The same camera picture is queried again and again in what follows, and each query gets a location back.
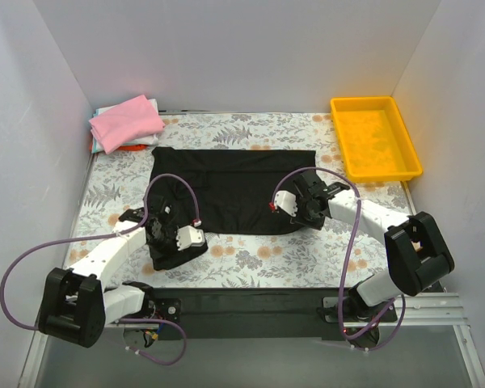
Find black t-shirt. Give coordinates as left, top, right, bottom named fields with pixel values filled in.
left=150, top=146, right=318, bottom=272

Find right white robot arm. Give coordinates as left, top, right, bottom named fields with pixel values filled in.
left=272, top=167, right=455, bottom=322

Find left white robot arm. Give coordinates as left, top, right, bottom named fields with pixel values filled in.
left=37, top=208, right=156, bottom=348

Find floral patterned table mat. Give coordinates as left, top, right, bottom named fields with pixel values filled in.
left=60, top=112, right=432, bottom=290

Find yellow plastic tray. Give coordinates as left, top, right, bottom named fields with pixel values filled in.
left=331, top=96, right=423, bottom=183

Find orange folded t-shirt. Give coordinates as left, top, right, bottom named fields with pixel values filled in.
left=89, top=141, right=148, bottom=154

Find teal folded t-shirt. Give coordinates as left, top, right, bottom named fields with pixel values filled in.
left=90, top=109, right=100, bottom=154

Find pink folded t-shirt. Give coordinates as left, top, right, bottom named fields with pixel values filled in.
left=88, top=94, right=166, bottom=155

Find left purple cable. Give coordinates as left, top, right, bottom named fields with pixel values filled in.
left=0, top=173, right=205, bottom=366

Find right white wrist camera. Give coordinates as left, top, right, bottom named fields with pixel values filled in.
left=270, top=190, right=298, bottom=217

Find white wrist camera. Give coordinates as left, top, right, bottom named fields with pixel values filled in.
left=270, top=190, right=298, bottom=217
left=175, top=226, right=206, bottom=251

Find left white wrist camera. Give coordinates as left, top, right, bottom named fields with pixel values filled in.
left=175, top=226, right=206, bottom=251

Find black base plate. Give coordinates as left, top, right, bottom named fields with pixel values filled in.
left=127, top=288, right=343, bottom=340

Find aluminium frame rail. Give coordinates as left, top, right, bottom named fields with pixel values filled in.
left=106, top=293, right=465, bottom=327

